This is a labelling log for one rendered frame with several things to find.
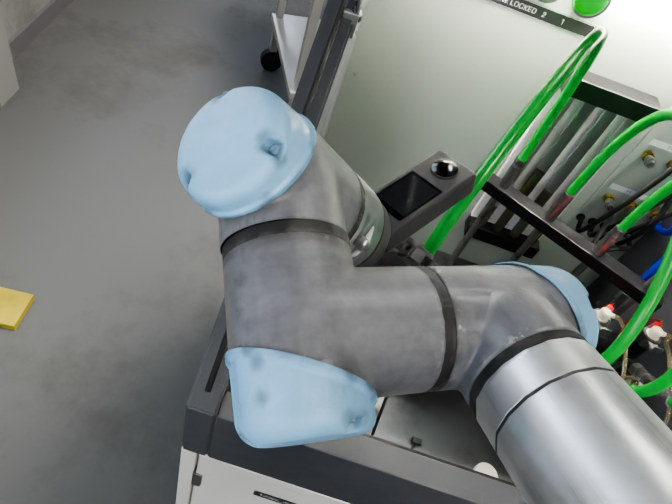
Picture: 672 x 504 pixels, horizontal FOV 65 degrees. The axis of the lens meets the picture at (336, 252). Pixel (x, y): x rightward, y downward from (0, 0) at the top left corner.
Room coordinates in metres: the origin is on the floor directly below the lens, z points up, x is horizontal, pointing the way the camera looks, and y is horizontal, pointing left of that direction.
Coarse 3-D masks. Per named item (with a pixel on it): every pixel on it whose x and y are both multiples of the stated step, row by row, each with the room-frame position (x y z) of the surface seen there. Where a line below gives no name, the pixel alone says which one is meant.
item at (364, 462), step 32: (224, 416) 0.26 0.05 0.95; (224, 448) 0.26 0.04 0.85; (256, 448) 0.26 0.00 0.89; (288, 448) 0.26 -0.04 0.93; (320, 448) 0.27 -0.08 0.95; (352, 448) 0.29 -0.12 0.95; (384, 448) 0.30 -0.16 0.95; (288, 480) 0.27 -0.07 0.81; (320, 480) 0.27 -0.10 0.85; (352, 480) 0.27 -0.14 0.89; (384, 480) 0.27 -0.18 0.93; (416, 480) 0.28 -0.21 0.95; (448, 480) 0.30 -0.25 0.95; (480, 480) 0.31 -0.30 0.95
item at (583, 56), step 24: (576, 48) 0.55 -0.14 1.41; (600, 48) 0.67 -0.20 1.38; (576, 72) 0.70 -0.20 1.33; (552, 96) 0.49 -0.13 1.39; (528, 120) 0.46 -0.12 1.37; (552, 120) 0.73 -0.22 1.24; (504, 144) 0.44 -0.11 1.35; (528, 144) 0.73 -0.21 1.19; (480, 168) 0.42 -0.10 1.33; (456, 216) 0.39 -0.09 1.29; (432, 240) 0.38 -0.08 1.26
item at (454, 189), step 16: (432, 160) 0.40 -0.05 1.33; (448, 160) 0.40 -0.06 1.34; (400, 176) 0.37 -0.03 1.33; (416, 176) 0.37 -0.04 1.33; (432, 176) 0.38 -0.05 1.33; (448, 176) 0.38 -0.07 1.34; (464, 176) 0.39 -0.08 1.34; (384, 192) 0.35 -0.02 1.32; (400, 192) 0.35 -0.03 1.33; (416, 192) 0.35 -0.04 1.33; (432, 192) 0.36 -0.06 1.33; (448, 192) 0.36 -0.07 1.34; (464, 192) 0.38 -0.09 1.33; (400, 208) 0.33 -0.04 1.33; (416, 208) 0.34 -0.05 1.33; (432, 208) 0.34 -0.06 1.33; (448, 208) 0.37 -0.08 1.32; (400, 224) 0.31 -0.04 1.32; (416, 224) 0.33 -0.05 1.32; (400, 240) 0.31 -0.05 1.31
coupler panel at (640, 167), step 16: (656, 128) 0.83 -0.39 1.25; (640, 144) 0.83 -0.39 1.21; (656, 144) 0.83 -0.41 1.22; (624, 160) 0.83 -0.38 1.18; (640, 160) 0.83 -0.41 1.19; (656, 160) 0.83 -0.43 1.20; (624, 176) 0.83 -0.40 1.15; (640, 176) 0.83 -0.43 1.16; (656, 176) 0.83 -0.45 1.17; (608, 192) 0.83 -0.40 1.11; (624, 192) 0.83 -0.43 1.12; (592, 208) 0.83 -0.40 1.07; (624, 208) 0.83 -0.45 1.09; (656, 208) 0.83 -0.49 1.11
